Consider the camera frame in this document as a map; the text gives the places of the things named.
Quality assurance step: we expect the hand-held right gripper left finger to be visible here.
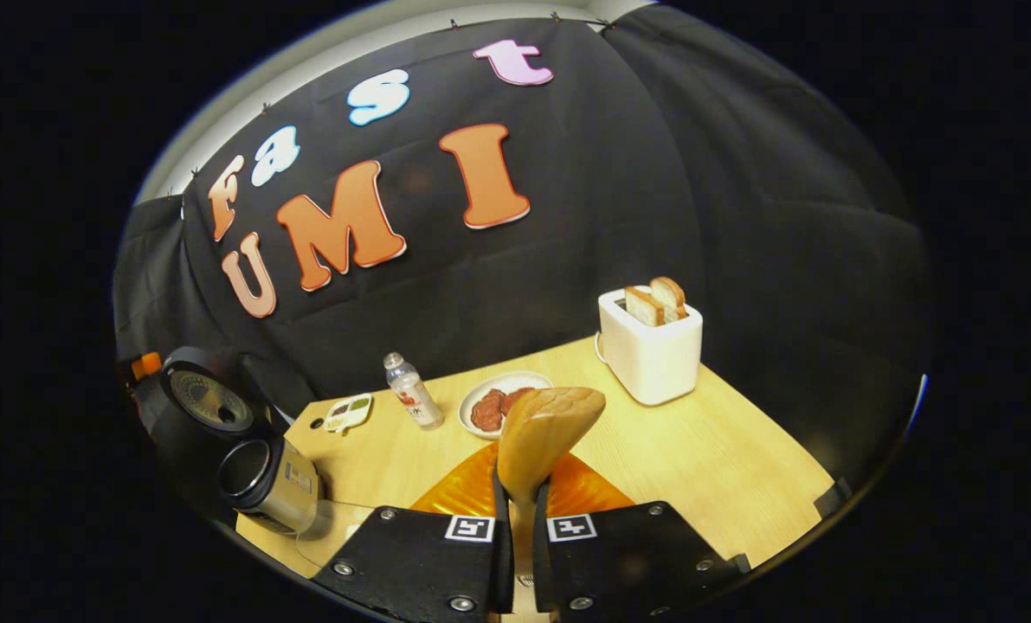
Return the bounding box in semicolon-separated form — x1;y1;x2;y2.
312;441;514;623

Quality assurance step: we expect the black silver rice cooker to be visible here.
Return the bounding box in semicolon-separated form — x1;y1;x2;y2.
134;346;325;537

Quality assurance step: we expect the clear glass tray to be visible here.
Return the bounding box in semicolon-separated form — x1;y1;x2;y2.
294;500;377;568

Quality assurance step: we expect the wooden spoon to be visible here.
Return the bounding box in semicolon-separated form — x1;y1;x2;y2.
496;387;607;555

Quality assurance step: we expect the white round plate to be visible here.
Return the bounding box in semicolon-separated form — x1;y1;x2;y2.
459;371;555;440

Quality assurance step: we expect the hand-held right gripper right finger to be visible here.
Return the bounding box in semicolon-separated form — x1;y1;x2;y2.
532;452;743;623

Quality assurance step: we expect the clear plastic drink bottle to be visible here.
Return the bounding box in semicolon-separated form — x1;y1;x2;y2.
383;352;445;431

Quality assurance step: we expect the white divided seasoning dish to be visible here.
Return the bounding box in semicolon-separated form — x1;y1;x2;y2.
324;393;373;434

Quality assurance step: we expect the white toaster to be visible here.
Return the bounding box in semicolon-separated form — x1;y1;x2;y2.
597;286;705;407

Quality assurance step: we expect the black backdrop cloth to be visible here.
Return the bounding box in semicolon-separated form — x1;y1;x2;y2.
113;4;931;485

